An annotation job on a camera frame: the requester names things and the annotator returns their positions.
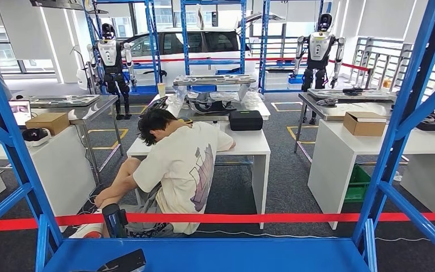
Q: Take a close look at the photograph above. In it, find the black car trim part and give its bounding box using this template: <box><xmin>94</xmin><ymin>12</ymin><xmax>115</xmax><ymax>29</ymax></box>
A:
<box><xmin>187</xmin><ymin>92</ymin><xmax>237</xmax><ymax>116</ymax></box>

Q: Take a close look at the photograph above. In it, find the blue steel shelf rack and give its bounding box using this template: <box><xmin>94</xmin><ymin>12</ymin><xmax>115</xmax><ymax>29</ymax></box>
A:
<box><xmin>0</xmin><ymin>0</ymin><xmax>435</xmax><ymax>272</ymax></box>

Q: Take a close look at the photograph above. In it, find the black hard case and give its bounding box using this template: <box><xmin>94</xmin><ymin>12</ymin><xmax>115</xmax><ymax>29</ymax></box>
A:
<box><xmin>228</xmin><ymin>109</ymin><xmax>265</xmax><ymax>132</ymax></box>

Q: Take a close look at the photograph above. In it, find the small white desk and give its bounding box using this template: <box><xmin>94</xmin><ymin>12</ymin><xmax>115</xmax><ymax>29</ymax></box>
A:
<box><xmin>126</xmin><ymin>120</ymin><xmax>272</xmax><ymax>230</ymax></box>

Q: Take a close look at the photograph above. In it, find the seated person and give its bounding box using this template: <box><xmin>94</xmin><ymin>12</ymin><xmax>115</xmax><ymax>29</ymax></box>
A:
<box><xmin>69</xmin><ymin>108</ymin><xmax>237</xmax><ymax>240</ymax></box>

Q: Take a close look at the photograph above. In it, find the white table with plastic wrap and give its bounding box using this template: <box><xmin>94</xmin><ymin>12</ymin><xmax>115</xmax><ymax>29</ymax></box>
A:
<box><xmin>146</xmin><ymin>91</ymin><xmax>272</xmax><ymax>122</ymax></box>

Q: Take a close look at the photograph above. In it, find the grey fixture tray on stand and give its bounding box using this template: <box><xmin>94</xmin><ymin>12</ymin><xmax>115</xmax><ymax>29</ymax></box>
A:
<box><xmin>173</xmin><ymin>74</ymin><xmax>257</xmax><ymax>104</ymax></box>

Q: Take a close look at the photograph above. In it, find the black keyboard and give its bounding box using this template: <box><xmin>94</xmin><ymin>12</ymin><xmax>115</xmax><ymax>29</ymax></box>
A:
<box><xmin>139</xmin><ymin>95</ymin><xmax>170</xmax><ymax>118</ymax></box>

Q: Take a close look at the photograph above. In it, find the white car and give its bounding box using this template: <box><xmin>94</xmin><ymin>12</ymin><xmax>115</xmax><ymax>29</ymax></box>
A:
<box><xmin>121</xmin><ymin>26</ymin><xmax>258</xmax><ymax>90</ymax></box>

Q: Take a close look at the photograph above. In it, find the tall blue storage rack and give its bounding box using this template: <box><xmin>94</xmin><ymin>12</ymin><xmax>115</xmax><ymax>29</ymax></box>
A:
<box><xmin>84</xmin><ymin>0</ymin><xmax>163</xmax><ymax>95</ymax></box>
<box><xmin>179</xmin><ymin>0</ymin><xmax>249</xmax><ymax>93</ymax></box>
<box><xmin>258</xmin><ymin>0</ymin><xmax>333</xmax><ymax>95</ymax></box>

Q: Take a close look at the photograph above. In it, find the grey spare robot hand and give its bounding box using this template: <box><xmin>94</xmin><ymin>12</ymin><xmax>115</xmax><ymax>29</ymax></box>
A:
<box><xmin>315</xmin><ymin>97</ymin><xmax>339</xmax><ymax>108</ymax></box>

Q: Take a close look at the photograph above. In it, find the long white desk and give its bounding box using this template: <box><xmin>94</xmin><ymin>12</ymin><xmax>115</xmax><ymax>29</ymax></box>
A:
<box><xmin>307</xmin><ymin>120</ymin><xmax>435</xmax><ymax>231</ymax></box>
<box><xmin>0</xmin><ymin>125</ymin><xmax>98</xmax><ymax>226</ymax></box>

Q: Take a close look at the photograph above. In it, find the black white humanoid robot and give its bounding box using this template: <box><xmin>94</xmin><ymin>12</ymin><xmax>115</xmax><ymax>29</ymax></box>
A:
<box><xmin>293</xmin><ymin>12</ymin><xmax>347</xmax><ymax>126</ymax></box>
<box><xmin>86</xmin><ymin>23</ymin><xmax>138</xmax><ymax>121</ymax></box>

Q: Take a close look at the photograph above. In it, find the flat grey fixture plate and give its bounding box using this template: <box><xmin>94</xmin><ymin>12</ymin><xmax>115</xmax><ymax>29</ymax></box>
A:
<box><xmin>28</xmin><ymin>94</ymin><xmax>101</xmax><ymax>108</ymax></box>
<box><xmin>307</xmin><ymin>87</ymin><xmax>398</xmax><ymax>103</ymax></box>

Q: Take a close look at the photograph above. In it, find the brown cardboard box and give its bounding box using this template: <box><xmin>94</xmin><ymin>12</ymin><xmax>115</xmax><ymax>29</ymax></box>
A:
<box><xmin>24</xmin><ymin>111</ymin><xmax>71</xmax><ymax>137</ymax></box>
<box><xmin>343</xmin><ymin>110</ymin><xmax>388</xmax><ymax>137</ymax></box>

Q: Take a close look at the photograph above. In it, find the green plastic crate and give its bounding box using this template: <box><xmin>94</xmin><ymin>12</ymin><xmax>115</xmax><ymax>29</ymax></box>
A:
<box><xmin>344</xmin><ymin>163</ymin><xmax>373</xmax><ymax>205</ymax></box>

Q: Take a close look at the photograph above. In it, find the black white headset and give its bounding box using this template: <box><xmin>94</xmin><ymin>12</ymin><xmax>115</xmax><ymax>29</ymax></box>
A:
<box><xmin>22</xmin><ymin>127</ymin><xmax>52</xmax><ymax>148</ymax></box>

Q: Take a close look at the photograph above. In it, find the white metal railing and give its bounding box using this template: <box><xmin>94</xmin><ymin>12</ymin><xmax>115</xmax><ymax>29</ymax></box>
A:
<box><xmin>348</xmin><ymin>36</ymin><xmax>435</xmax><ymax>95</ymax></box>

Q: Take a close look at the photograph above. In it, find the open laptop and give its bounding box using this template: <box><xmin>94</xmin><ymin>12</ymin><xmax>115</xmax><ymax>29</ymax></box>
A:
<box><xmin>8</xmin><ymin>99</ymin><xmax>33</xmax><ymax>127</ymax></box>

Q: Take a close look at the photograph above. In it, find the ceiling mounted grey panel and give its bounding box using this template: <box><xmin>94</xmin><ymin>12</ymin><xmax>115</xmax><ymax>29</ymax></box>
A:
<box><xmin>29</xmin><ymin>0</ymin><xmax>86</xmax><ymax>11</ymax></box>

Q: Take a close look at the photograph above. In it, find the thin white floor cable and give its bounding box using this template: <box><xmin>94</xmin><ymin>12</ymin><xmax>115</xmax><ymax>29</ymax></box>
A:
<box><xmin>196</xmin><ymin>229</ymin><xmax>435</xmax><ymax>243</ymax></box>

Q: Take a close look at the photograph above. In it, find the black chrome barrier post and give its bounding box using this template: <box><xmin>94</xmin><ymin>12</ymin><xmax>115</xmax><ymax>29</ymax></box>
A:
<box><xmin>101</xmin><ymin>203</ymin><xmax>129</xmax><ymax>240</ymax></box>

